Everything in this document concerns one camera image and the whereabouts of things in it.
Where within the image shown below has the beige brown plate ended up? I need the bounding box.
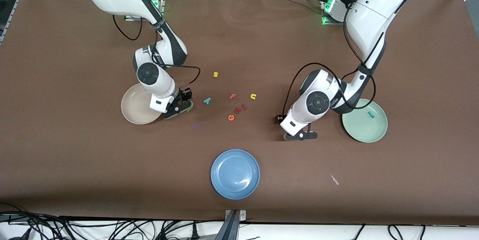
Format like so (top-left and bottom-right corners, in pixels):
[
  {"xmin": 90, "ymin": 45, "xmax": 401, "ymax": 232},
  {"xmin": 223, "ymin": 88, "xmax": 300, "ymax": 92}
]
[{"xmin": 120, "ymin": 82, "xmax": 167, "ymax": 125}]

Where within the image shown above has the blue plate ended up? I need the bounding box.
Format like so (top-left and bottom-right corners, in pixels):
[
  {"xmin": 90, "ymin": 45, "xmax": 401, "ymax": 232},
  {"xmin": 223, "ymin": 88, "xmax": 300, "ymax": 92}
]
[{"xmin": 210, "ymin": 149, "xmax": 260, "ymax": 200}]

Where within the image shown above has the brown table cover sheet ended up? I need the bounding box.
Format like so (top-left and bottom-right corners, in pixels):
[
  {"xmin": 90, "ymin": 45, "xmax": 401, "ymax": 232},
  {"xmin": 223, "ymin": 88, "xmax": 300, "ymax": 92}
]
[{"xmin": 0, "ymin": 0, "xmax": 479, "ymax": 226}]

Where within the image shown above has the light green plate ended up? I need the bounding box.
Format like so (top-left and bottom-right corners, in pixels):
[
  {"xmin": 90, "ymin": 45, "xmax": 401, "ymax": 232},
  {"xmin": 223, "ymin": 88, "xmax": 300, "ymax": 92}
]
[{"xmin": 342, "ymin": 98, "xmax": 388, "ymax": 143}]

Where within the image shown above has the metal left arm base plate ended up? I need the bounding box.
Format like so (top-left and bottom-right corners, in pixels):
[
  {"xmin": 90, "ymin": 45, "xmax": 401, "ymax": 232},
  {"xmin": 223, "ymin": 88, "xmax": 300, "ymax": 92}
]
[{"xmin": 322, "ymin": 0, "xmax": 350, "ymax": 27}]

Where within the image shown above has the metal camera pole bracket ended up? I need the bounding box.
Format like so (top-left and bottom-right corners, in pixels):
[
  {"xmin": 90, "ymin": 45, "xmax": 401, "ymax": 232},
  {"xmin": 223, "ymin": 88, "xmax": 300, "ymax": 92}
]
[{"xmin": 224, "ymin": 209, "xmax": 247, "ymax": 240}]

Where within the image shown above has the thick black floor cable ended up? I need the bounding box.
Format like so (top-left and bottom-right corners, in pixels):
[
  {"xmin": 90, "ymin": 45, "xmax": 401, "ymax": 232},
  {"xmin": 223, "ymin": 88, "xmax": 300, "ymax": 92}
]
[{"xmin": 0, "ymin": 203, "xmax": 79, "ymax": 240}]

